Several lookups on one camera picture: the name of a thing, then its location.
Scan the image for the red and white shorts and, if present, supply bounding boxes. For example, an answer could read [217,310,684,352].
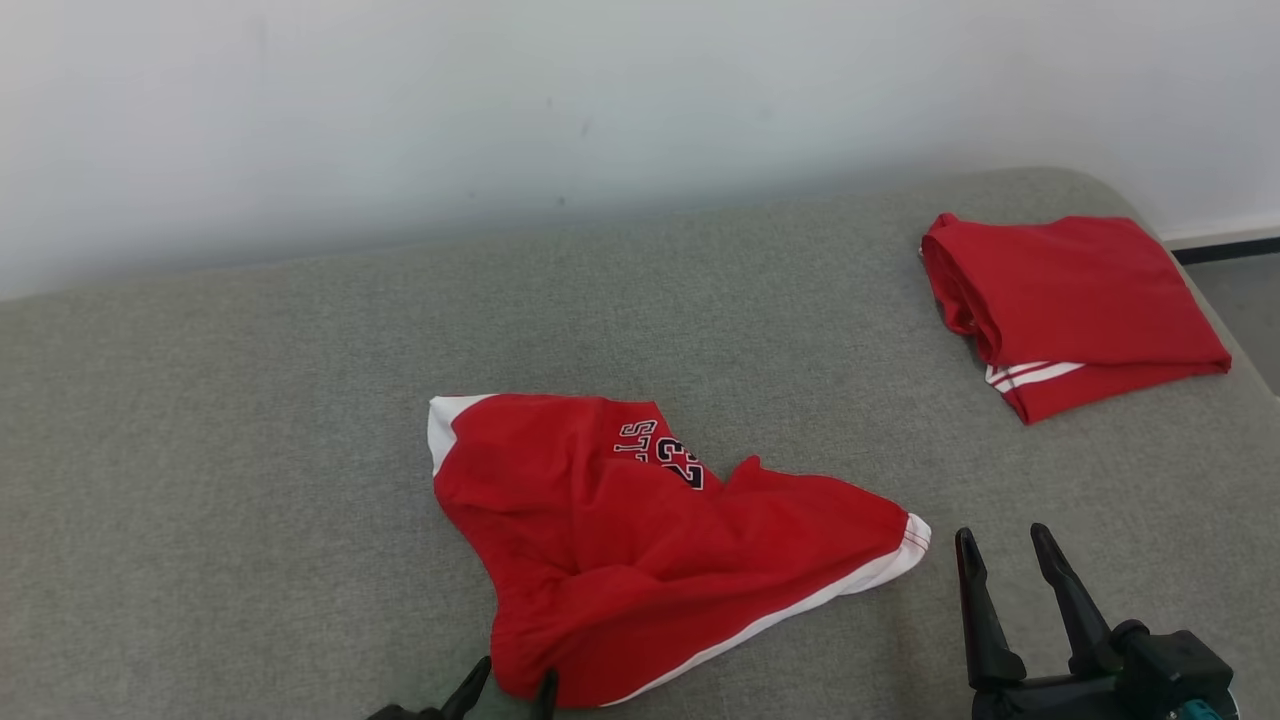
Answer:
[428,393,933,709]

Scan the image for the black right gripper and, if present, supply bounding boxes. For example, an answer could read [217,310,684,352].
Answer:
[954,522,1241,720]

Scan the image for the dark wall baseboard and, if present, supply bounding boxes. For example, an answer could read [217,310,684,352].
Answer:
[1163,236,1280,267]

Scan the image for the red basketball jersey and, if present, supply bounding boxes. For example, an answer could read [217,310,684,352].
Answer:
[920,213,1233,426]

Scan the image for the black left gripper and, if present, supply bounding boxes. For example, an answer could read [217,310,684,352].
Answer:
[365,656,559,720]

